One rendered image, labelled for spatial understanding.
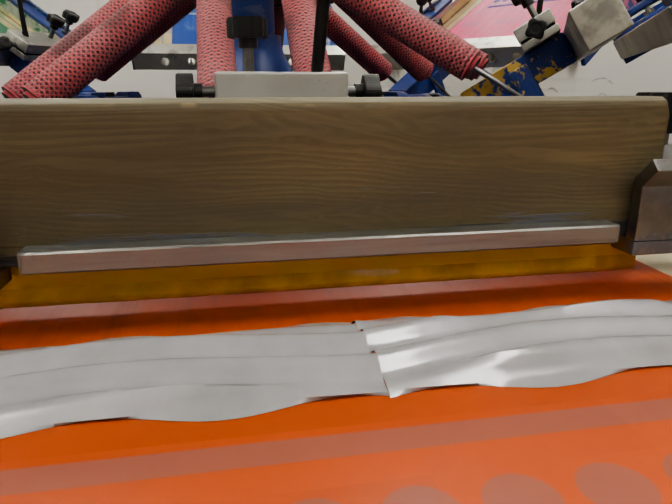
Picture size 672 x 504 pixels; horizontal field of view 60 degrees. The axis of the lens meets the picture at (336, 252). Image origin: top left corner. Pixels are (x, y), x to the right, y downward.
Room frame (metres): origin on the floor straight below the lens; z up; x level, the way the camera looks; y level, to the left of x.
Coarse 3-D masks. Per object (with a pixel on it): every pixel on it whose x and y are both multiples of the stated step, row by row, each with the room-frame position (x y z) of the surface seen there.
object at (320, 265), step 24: (240, 264) 0.29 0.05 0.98; (264, 264) 0.29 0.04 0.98; (288, 264) 0.29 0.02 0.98; (312, 264) 0.29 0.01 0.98; (336, 264) 0.29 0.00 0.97; (360, 264) 0.30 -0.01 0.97; (384, 264) 0.30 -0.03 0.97; (408, 264) 0.30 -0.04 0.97; (432, 264) 0.30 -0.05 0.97; (24, 288) 0.27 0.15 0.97
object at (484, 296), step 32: (352, 288) 0.31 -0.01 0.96; (384, 288) 0.31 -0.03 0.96; (416, 288) 0.31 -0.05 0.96; (448, 288) 0.31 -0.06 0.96; (480, 288) 0.31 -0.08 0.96; (512, 288) 0.31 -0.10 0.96; (544, 288) 0.31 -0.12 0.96; (576, 288) 0.31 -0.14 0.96; (608, 288) 0.31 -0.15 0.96; (640, 288) 0.31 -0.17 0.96; (352, 320) 0.26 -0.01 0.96; (576, 384) 0.20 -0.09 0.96; (608, 384) 0.20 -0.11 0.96; (640, 384) 0.20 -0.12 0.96; (416, 416) 0.18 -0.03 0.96
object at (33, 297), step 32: (608, 256) 0.32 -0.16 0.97; (32, 288) 0.27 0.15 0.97; (64, 288) 0.27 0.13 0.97; (96, 288) 0.27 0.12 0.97; (128, 288) 0.28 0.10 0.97; (160, 288) 0.28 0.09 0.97; (192, 288) 0.28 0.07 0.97; (224, 288) 0.28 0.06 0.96; (256, 288) 0.29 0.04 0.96; (288, 288) 0.29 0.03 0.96; (320, 288) 0.30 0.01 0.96
